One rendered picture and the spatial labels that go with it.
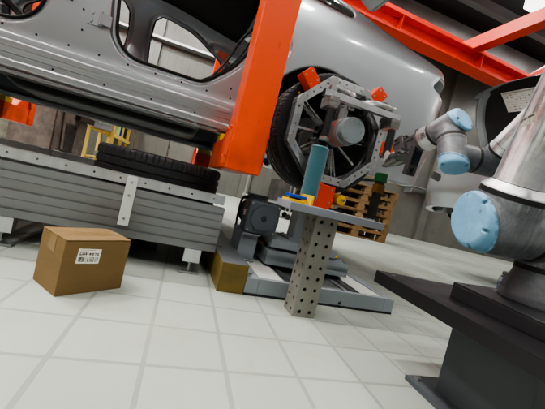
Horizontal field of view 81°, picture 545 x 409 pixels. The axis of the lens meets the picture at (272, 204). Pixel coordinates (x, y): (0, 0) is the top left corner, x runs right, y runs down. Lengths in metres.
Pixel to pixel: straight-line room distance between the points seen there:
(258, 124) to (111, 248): 0.78
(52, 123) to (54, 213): 4.54
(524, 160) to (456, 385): 0.63
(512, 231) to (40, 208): 1.59
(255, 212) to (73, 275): 0.85
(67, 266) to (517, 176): 1.25
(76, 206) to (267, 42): 1.07
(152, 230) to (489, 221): 1.25
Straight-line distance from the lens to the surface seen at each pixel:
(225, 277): 1.42
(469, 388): 1.13
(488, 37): 5.94
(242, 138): 1.46
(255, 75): 1.52
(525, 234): 0.97
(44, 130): 6.12
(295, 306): 1.36
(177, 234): 1.54
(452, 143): 1.22
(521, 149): 0.95
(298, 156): 1.67
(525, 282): 1.07
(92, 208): 1.55
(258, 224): 1.65
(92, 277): 1.24
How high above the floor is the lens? 0.47
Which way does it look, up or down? 2 degrees down
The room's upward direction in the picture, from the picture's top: 14 degrees clockwise
